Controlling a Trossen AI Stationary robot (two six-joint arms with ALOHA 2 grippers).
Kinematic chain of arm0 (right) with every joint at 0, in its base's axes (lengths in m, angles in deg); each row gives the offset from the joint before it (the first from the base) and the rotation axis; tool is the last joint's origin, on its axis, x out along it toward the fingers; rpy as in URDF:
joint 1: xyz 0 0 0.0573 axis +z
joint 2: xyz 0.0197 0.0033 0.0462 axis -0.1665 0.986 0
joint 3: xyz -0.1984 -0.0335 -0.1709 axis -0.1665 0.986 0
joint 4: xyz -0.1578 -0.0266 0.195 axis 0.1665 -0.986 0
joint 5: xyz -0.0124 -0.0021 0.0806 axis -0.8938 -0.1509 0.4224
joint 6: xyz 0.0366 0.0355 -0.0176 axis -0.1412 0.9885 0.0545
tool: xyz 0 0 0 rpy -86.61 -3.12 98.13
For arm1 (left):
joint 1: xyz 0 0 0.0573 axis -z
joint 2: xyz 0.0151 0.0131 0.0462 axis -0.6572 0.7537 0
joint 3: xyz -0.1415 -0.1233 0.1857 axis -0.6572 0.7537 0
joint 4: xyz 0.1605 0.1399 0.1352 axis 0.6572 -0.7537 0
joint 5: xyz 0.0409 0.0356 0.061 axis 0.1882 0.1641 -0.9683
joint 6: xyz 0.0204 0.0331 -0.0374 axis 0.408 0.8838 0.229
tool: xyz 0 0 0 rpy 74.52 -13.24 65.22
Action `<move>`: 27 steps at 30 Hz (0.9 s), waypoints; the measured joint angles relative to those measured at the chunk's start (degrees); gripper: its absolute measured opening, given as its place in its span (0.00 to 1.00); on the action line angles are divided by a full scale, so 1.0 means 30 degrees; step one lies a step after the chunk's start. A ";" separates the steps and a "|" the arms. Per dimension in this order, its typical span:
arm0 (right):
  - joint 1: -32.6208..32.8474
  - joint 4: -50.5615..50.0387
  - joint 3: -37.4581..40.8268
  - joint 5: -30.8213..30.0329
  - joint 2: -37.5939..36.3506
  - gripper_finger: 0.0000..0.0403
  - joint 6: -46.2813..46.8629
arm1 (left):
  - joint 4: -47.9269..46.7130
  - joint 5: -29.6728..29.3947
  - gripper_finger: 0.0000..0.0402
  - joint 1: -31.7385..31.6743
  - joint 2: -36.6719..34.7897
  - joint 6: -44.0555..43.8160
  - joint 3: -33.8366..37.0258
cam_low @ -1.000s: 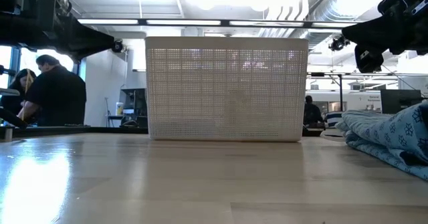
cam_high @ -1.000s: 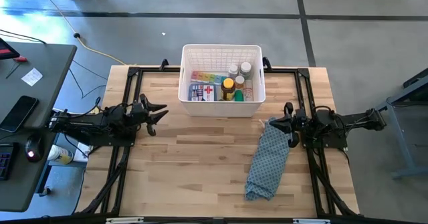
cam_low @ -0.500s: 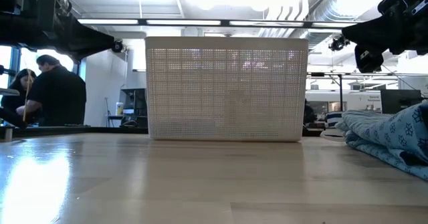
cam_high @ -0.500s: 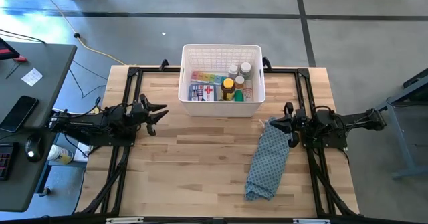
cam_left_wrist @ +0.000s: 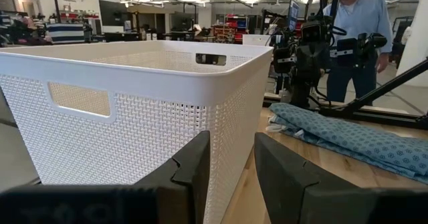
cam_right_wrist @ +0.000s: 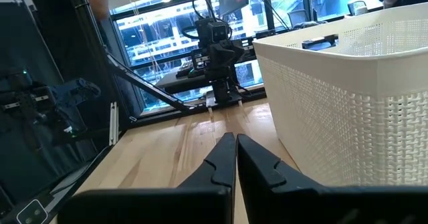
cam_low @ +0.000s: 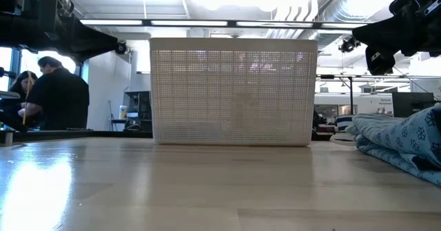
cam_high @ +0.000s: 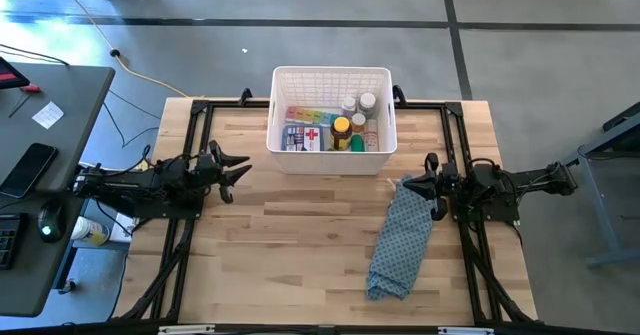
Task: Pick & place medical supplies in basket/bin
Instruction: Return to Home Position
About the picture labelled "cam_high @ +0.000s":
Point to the blue grey metal cart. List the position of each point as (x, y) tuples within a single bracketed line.
[(595, 175)]

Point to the black smartphone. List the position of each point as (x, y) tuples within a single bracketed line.
[(27, 170)]

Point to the green label bottle white cap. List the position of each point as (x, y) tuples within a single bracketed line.
[(367, 101)]

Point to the white yellow cup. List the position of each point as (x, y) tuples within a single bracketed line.
[(90, 231)]

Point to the white paper note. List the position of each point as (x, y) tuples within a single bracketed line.
[(48, 115)]

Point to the black keyboard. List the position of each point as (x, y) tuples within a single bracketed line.
[(10, 240)]

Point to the silver bracket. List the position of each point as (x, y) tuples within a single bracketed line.
[(465, 331), (185, 329)]

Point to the grey desk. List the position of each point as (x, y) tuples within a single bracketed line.
[(75, 125)]

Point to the blue patterned cloth gown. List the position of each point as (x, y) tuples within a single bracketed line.
[(400, 245)]

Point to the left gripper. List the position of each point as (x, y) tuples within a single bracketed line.
[(207, 172)]

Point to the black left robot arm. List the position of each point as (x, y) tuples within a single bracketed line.
[(125, 185)]

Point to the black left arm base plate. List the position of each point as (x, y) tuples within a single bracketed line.
[(165, 212)]

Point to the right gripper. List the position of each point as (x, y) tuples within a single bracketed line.
[(447, 185)]

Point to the black aluminium table frame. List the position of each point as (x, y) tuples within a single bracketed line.
[(257, 104)]

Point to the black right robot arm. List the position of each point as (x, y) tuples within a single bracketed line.
[(530, 180)]

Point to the blue first aid kit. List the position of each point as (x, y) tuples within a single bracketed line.
[(302, 138)]

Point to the amber bottle yellow lid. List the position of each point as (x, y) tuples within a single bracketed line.
[(341, 125)]

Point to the black computer mouse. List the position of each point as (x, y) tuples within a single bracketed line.
[(50, 222)]

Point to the white printed box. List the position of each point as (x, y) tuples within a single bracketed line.
[(122, 227)]

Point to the white pill bottle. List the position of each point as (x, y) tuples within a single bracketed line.
[(348, 105)]

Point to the white perforated plastic basket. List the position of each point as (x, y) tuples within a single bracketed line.
[(325, 165)]

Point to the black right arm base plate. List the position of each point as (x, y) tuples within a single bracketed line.
[(500, 214)]

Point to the black frame clamp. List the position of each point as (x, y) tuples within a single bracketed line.
[(399, 95), (245, 96)]

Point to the rainbow weekly pill organizer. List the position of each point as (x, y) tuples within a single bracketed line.
[(310, 115)]

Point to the black floor puck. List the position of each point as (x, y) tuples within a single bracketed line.
[(115, 53)]

